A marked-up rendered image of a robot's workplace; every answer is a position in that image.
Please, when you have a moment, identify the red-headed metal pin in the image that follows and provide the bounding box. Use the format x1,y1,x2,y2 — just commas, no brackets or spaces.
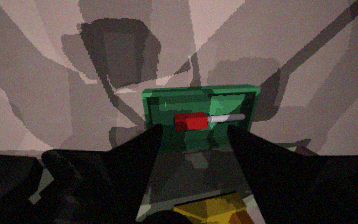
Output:
174,112,245,131

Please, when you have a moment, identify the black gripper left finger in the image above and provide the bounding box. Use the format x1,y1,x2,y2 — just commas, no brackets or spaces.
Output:
41,124,163,222

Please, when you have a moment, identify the yellow block with orange post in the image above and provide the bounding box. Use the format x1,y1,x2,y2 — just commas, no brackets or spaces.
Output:
173,191,254,224

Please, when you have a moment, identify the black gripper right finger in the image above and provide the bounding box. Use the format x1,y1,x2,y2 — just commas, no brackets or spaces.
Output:
227,124,358,224

